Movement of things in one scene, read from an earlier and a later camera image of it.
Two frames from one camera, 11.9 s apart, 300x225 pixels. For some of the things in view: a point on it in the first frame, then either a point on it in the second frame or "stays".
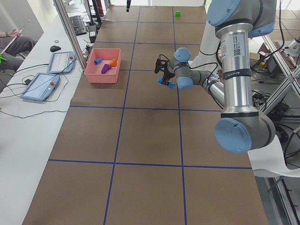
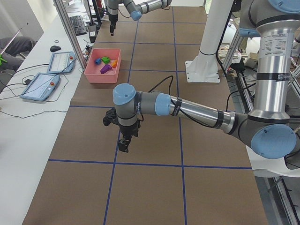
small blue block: (97, 61) stays
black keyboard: (78, 25) stays
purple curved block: (106, 67) stays
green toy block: (177, 13) to (106, 59)
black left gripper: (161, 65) to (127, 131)
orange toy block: (113, 63) stays
